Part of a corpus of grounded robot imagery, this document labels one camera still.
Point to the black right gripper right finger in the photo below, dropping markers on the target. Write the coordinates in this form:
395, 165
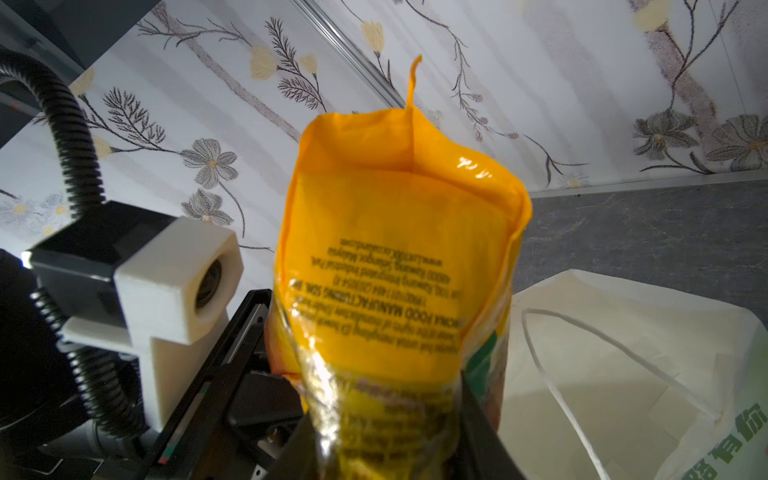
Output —
480, 454

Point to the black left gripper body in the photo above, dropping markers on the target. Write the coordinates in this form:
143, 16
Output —
232, 404

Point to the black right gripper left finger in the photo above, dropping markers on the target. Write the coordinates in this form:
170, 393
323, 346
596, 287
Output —
299, 459

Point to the white green paper bag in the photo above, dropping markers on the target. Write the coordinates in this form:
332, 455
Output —
609, 378

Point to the orange yellow snack packet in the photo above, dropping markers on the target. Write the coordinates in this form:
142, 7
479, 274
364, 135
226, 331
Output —
393, 283

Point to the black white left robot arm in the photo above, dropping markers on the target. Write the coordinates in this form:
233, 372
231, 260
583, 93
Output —
181, 126

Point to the left corner aluminium profile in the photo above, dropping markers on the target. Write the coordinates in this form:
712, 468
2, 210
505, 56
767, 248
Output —
350, 53

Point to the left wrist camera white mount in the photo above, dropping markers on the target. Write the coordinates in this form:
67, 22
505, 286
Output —
136, 299

